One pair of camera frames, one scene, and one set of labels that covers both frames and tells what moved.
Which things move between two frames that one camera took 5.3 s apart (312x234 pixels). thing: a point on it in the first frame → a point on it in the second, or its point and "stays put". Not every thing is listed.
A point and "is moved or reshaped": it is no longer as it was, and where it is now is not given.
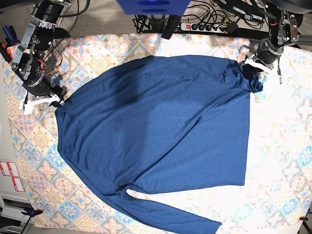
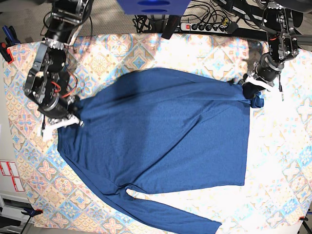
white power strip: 204,27 stays put
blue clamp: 11,38 stays put
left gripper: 41,85 → 62,106
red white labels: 9,168 stays put
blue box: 154,7 stays put
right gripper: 265,51 → 267,69
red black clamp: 6,52 stays put
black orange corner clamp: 31,212 stays put
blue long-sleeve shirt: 164,123 is moved or reshaped
